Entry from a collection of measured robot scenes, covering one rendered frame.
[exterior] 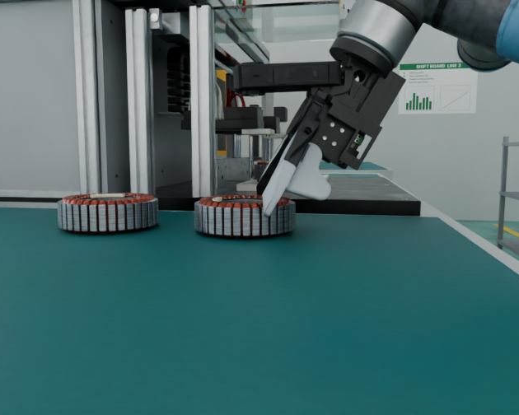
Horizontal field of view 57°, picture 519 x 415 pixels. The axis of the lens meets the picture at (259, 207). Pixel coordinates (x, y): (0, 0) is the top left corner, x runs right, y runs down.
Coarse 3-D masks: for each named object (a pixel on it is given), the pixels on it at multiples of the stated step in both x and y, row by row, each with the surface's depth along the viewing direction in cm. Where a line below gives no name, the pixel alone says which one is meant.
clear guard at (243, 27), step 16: (336, 0) 72; (224, 16) 79; (240, 16) 79; (256, 16) 79; (272, 16) 79; (288, 16) 79; (304, 16) 79; (320, 16) 79; (336, 16) 79; (240, 32) 90; (256, 32) 90; (272, 32) 90; (288, 32) 90; (304, 32) 90; (320, 32) 90; (336, 32) 90
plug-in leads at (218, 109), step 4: (216, 84) 91; (220, 92) 91; (220, 96) 91; (216, 100) 88; (220, 100) 91; (188, 104) 90; (216, 104) 88; (220, 104) 91; (188, 108) 90; (216, 108) 89; (220, 108) 91; (184, 112) 90; (188, 112) 90; (216, 112) 89; (220, 112) 91; (184, 116) 90; (188, 116) 90; (216, 116) 89; (220, 116) 91
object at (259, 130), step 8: (224, 112) 88; (232, 112) 88; (240, 112) 88; (248, 112) 87; (256, 112) 87; (184, 120) 89; (216, 120) 88; (224, 120) 88; (232, 120) 88; (240, 120) 87; (248, 120) 87; (256, 120) 87; (184, 128) 89; (216, 128) 88; (224, 128) 88; (232, 128) 88; (240, 128) 88; (248, 128) 88; (256, 128) 88; (264, 128) 87
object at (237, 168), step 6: (228, 162) 113; (234, 162) 113; (240, 162) 113; (246, 162) 116; (228, 168) 113; (234, 168) 113; (240, 168) 113; (246, 168) 116; (228, 174) 113; (234, 174) 113; (240, 174) 113; (246, 174) 116; (228, 180) 114; (234, 180) 113; (240, 180) 113
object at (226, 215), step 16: (208, 208) 49; (224, 208) 48; (240, 208) 48; (256, 208) 48; (288, 208) 51; (208, 224) 49; (224, 224) 48; (240, 224) 48; (256, 224) 48; (272, 224) 49; (288, 224) 51
